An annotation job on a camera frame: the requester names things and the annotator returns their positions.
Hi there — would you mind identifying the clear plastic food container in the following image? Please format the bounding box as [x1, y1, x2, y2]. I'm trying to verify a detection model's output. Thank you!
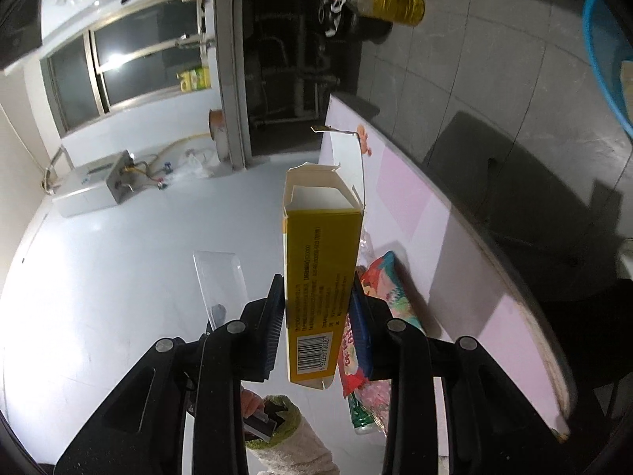
[193, 251, 248, 330]

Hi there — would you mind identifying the yellow cardboard box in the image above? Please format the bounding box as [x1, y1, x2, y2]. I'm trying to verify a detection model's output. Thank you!
[282, 127, 365, 389]

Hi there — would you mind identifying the white fuzzy sleeve forearm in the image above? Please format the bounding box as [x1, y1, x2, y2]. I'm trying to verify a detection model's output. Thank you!
[244, 395, 340, 475]

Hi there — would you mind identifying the blue plastic trash basket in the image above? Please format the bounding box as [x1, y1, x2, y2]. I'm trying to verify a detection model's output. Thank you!
[583, 0, 632, 139]

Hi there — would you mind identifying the person's left hand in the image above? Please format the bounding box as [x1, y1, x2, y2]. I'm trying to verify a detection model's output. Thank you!
[240, 388, 264, 419]

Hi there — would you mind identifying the red snack bag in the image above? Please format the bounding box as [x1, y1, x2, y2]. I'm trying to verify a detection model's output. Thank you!
[338, 251, 422, 396]

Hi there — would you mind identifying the green white snack packet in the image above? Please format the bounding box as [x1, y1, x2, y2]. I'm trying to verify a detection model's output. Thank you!
[347, 381, 390, 435]

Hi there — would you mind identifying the white water heater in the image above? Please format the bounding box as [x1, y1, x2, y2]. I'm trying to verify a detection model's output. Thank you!
[53, 150, 133, 218]

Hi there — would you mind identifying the yellow green detergent jug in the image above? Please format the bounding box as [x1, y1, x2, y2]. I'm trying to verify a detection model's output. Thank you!
[177, 66, 211, 92]

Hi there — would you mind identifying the cooking oil bottle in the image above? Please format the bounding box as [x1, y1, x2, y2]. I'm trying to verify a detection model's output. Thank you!
[332, 0, 426, 27]

